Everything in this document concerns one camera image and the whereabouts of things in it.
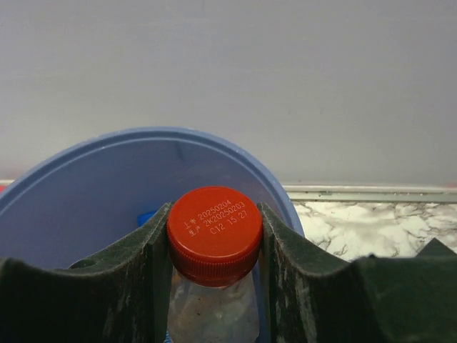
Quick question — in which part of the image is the blue cap Pepsi bottle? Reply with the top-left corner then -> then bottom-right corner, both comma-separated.
136,211 -> 156,227

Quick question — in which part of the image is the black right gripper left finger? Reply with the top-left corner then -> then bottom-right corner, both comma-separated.
1,204 -> 172,342

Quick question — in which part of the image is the red cap tea bottle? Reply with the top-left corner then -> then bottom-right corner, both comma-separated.
166,186 -> 263,342

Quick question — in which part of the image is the blue plastic bin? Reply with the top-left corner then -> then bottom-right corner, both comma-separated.
1,127 -> 303,269

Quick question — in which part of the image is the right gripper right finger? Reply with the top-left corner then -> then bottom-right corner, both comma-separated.
259,204 -> 456,342

